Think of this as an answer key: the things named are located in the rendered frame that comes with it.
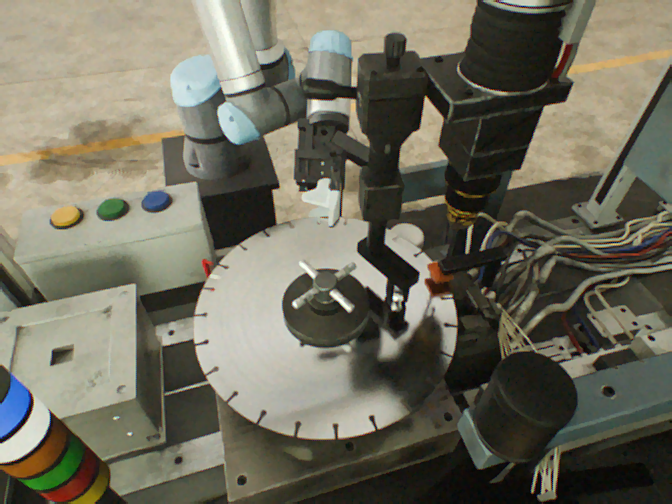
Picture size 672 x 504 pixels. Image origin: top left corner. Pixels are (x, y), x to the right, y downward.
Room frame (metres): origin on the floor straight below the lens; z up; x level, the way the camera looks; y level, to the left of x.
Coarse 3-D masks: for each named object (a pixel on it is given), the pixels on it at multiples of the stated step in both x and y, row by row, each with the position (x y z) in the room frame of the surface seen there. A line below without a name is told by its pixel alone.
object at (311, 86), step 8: (304, 80) 0.42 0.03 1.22; (312, 80) 0.42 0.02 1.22; (320, 80) 0.42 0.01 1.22; (328, 80) 0.43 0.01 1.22; (304, 88) 0.42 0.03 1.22; (312, 88) 0.41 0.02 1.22; (320, 88) 0.42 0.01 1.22; (328, 88) 0.42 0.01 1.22; (336, 88) 0.42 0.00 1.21; (344, 88) 0.42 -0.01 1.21; (352, 88) 0.43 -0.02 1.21; (304, 96) 0.42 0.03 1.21; (312, 96) 0.41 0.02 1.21; (320, 96) 0.41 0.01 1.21; (328, 96) 0.41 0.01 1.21; (336, 96) 0.42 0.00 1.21; (344, 96) 0.42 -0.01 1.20; (352, 96) 0.42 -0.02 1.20
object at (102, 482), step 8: (104, 464) 0.15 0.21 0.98; (104, 472) 0.14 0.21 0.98; (96, 480) 0.13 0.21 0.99; (104, 480) 0.14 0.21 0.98; (88, 488) 0.13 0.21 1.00; (96, 488) 0.13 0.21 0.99; (104, 488) 0.13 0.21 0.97; (80, 496) 0.12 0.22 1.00; (88, 496) 0.12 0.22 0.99; (96, 496) 0.13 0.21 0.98
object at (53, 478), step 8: (72, 432) 0.15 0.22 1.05; (72, 440) 0.15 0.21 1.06; (80, 440) 0.15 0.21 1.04; (72, 448) 0.14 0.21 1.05; (80, 448) 0.15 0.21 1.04; (64, 456) 0.13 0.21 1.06; (72, 456) 0.14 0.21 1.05; (80, 456) 0.14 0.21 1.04; (56, 464) 0.13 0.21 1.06; (64, 464) 0.13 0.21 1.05; (72, 464) 0.13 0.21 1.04; (80, 464) 0.14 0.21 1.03; (48, 472) 0.12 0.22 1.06; (56, 472) 0.12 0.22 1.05; (64, 472) 0.13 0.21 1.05; (72, 472) 0.13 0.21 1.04; (24, 480) 0.12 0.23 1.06; (32, 480) 0.12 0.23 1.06; (40, 480) 0.12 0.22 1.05; (48, 480) 0.12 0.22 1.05; (56, 480) 0.12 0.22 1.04; (64, 480) 0.12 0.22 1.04; (32, 488) 0.12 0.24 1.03; (40, 488) 0.12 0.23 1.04; (48, 488) 0.12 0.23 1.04; (56, 488) 0.12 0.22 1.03
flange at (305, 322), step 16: (320, 272) 0.40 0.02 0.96; (336, 272) 0.40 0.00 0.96; (288, 288) 0.37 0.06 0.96; (304, 288) 0.37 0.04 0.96; (352, 288) 0.37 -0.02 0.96; (288, 304) 0.34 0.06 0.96; (304, 304) 0.34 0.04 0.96; (320, 304) 0.33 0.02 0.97; (336, 304) 0.33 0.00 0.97; (368, 304) 0.34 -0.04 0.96; (288, 320) 0.32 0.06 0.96; (304, 320) 0.32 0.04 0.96; (320, 320) 0.32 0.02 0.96; (336, 320) 0.32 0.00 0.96; (352, 320) 0.32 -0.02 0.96; (304, 336) 0.30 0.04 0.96; (320, 336) 0.30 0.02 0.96; (336, 336) 0.30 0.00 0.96; (352, 336) 0.30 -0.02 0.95
